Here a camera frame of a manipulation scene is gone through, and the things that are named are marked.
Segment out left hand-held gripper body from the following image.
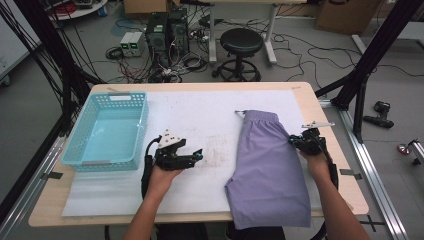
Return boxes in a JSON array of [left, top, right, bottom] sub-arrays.
[[154, 129, 196, 172]]

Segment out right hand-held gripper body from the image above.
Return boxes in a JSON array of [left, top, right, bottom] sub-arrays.
[[301, 121, 336, 156]]

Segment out purple shorts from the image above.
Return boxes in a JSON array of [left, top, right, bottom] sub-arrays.
[[224, 109, 313, 231]]

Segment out light blue plastic basket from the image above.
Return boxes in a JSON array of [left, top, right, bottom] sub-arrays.
[[60, 91, 150, 173]]

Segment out person's left hand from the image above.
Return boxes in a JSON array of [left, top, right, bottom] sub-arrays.
[[146, 166, 184, 198]]

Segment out person's right hand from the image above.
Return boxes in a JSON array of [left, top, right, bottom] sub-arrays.
[[299, 151, 331, 183]]

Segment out white foam mat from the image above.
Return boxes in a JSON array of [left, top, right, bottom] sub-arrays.
[[61, 89, 336, 218]]

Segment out grey tape piece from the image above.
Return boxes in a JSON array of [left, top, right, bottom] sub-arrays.
[[41, 171, 64, 181], [339, 168, 363, 181]]

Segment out person's dark pants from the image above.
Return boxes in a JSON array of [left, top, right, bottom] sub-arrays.
[[156, 222, 288, 240]]

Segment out red caster wheel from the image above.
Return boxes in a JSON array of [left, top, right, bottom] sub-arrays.
[[396, 143, 413, 156]]

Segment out black round stool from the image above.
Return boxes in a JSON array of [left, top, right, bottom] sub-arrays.
[[211, 27, 264, 83]]

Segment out black computer tower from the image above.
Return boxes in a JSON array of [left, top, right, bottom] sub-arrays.
[[145, 12, 170, 56], [167, 8, 190, 57]]

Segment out white bench power supply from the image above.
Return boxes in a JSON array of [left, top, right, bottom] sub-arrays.
[[119, 31, 135, 57], [129, 31, 148, 58]]

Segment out large cardboard box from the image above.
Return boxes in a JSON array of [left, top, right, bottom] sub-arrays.
[[314, 0, 384, 36]]

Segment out small cardboard box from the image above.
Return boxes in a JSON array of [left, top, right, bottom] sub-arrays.
[[123, 0, 181, 16]]

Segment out round white table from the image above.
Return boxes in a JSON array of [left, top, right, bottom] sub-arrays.
[[46, 0, 109, 21]]

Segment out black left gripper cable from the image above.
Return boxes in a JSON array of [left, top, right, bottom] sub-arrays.
[[140, 136, 163, 201]]

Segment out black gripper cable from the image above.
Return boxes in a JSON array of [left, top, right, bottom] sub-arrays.
[[140, 136, 163, 201], [319, 146, 340, 192]]

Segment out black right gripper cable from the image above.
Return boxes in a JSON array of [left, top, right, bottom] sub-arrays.
[[319, 146, 340, 192]]

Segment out aluminium floor rail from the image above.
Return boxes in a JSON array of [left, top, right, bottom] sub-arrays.
[[0, 134, 68, 240], [318, 99, 409, 240]]

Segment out black cordless drill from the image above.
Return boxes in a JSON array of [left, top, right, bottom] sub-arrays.
[[362, 100, 395, 129]]

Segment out tangle of floor cables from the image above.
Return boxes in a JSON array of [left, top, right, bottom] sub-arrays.
[[113, 49, 209, 84]]

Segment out black metal frame post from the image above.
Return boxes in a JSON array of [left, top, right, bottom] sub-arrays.
[[0, 0, 105, 223], [314, 0, 424, 144]]

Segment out white desk frame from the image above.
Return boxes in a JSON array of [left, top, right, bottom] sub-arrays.
[[196, 0, 308, 66]]

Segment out coiled black cable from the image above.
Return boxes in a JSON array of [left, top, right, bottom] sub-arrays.
[[105, 45, 126, 62]]

